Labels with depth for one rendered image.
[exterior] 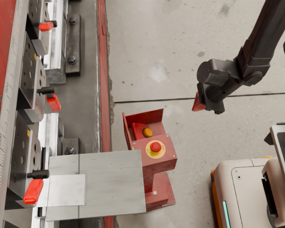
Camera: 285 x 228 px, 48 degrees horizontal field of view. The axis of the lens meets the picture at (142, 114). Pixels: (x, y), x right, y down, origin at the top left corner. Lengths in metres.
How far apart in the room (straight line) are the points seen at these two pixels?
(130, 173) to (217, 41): 1.80
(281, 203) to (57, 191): 0.72
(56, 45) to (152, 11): 1.58
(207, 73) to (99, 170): 0.40
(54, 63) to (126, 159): 0.45
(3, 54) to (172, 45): 1.96
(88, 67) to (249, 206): 1.02
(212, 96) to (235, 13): 1.91
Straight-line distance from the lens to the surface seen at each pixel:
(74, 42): 1.31
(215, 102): 0.95
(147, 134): 1.26
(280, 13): 0.72
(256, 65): 0.83
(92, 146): 1.09
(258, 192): 1.75
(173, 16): 2.68
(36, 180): 0.64
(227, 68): 0.85
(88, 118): 1.14
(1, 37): 0.62
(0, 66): 0.60
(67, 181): 0.93
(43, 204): 0.93
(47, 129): 1.05
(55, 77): 1.20
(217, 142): 2.10
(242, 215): 1.70
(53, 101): 0.80
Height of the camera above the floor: 1.87
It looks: 61 degrees down
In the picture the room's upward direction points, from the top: 1 degrees clockwise
